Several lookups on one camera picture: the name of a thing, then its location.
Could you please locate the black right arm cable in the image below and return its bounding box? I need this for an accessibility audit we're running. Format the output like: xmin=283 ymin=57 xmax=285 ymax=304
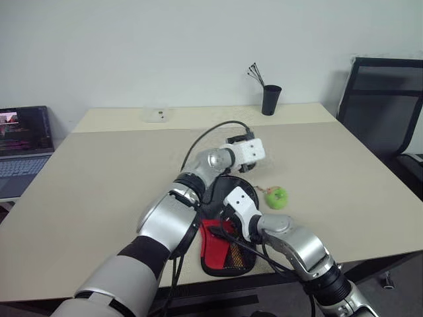
xmin=211 ymin=227 xmax=320 ymax=317

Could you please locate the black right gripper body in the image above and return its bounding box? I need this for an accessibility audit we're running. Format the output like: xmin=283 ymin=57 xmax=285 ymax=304
xmin=219 ymin=205 xmax=245 ymax=239

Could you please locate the black mesh office chair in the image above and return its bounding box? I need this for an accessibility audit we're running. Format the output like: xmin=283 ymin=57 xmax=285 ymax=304
xmin=336 ymin=57 xmax=423 ymax=196

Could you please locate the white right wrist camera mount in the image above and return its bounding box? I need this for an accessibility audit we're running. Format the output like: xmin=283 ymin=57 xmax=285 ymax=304
xmin=223 ymin=186 xmax=262 ymax=241

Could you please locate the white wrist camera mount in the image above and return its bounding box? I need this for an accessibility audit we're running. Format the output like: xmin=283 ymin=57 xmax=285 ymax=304
xmin=219 ymin=137 xmax=266 ymax=168
xmin=223 ymin=186 xmax=262 ymax=241

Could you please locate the grey open laptop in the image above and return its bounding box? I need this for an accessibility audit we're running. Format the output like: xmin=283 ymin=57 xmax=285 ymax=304
xmin=0 ymin=105 xmax=56 ymax=199

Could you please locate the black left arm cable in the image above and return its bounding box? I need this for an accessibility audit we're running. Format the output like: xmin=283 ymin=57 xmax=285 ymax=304
xmin=162 ymin=120 xmax=256 ymax=317

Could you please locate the green foam zipper pull ball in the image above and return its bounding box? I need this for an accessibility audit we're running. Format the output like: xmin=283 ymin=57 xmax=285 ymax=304
xmin=255 ymin=186 xmax=289 ymax=211

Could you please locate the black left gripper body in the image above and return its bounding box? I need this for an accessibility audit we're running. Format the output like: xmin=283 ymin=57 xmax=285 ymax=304
xmin=231 ymin=161 xmax=260 ymax=175

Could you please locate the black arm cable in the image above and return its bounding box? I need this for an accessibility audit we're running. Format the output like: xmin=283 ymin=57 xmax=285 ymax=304
xmin=162 ymin=120 xmax=256 ymax=317
xmin=211 ymin=227 xmax=320 ymax=317

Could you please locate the black plastic cup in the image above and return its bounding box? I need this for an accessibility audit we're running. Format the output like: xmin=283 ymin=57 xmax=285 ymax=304
xmin=261 ymin=84 xmax=283 ymax=117

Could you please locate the clear plastic box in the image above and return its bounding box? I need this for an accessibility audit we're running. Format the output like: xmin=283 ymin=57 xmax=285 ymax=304
xmin=143 ymin=104 xmax=173 ymax=124

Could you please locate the black and red paddle case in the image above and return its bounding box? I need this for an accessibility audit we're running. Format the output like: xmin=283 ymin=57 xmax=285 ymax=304
xmin=198 ymin=175 xmax=261 ymax=277

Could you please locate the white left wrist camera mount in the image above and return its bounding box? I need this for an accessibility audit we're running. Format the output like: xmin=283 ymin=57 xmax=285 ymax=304
xmin=219 ymin=137 xmax=266 ymax=168

